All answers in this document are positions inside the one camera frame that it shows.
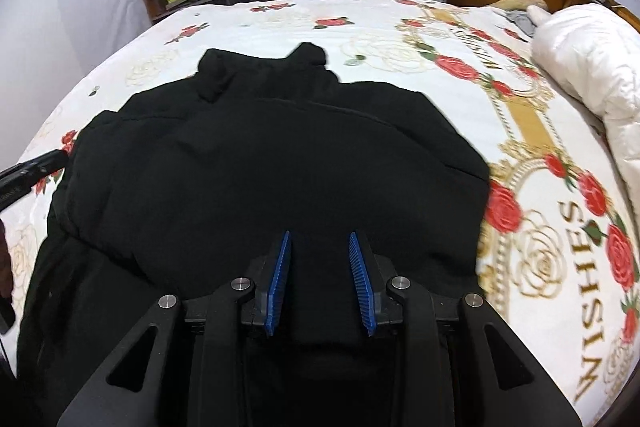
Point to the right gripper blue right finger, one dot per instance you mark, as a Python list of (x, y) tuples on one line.
[(368, 280)]

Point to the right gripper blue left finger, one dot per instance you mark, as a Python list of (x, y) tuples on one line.
[(270, 281)]

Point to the black large garment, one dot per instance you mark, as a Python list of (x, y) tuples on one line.
[(183, 187)]

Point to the floral rose bed blanket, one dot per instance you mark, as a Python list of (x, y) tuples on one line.
[(558, 257)]

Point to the white duvet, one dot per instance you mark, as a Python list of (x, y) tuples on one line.
[(593, 54)]

